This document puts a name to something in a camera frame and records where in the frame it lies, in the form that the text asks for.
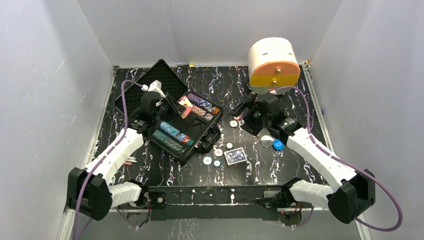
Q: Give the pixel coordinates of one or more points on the red playing card deck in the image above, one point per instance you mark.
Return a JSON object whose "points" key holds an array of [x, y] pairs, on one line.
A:
{"points": [[185, 102]]}

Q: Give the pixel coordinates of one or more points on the green capped marker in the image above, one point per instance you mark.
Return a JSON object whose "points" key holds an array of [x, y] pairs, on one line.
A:
{"points": [[132, 160]]}

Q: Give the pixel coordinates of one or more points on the white round drawer cabinet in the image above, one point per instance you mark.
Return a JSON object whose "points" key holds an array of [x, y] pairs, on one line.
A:
{"points": [[272, 65]]}

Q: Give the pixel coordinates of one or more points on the clear round button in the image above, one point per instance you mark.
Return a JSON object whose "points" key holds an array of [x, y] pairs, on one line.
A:
{"points": [[266, 141]]}

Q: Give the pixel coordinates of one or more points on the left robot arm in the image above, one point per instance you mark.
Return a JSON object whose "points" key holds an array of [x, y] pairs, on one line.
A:
{"points": [[89, 189]]}

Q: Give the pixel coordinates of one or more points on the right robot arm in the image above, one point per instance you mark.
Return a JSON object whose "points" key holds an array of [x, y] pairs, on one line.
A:
{"points": [[348, 192]]}

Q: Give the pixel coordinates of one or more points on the blue round button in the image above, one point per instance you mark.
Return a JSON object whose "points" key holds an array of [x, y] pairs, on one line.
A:
{"points": [[278, 145]]}

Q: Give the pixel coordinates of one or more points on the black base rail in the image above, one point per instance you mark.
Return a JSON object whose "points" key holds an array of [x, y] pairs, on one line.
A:
{"points": [[218, 202]]}

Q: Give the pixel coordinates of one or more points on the red white chip hundred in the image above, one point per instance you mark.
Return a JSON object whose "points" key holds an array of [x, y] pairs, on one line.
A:
{"points": [[218, 153]]}

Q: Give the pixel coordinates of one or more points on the blue playing card deck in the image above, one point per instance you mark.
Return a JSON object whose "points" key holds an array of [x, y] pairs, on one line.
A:
{"points": [[235, 156]]}

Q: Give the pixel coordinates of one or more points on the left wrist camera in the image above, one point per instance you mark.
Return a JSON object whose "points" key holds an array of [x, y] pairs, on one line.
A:
{"points": [[155, 86]]}

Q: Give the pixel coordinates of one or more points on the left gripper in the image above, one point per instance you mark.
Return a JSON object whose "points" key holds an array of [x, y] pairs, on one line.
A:
{"points": [[171, 108]]}

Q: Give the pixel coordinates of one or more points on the white poker chip one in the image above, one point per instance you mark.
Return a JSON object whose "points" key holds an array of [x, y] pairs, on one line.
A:
{"points": [[233, 123]]}

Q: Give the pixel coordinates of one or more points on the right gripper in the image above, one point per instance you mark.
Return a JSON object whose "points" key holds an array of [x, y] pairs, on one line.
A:
{"points": [[251, 128]]}

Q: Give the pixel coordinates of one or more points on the light blue chip ten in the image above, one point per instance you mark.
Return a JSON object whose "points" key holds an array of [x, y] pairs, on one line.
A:
{"points": [[207, 160]]}

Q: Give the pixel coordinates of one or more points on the black poker set case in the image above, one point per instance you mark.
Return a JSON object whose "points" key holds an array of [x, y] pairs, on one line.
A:
{"points": [[179, 137]]}

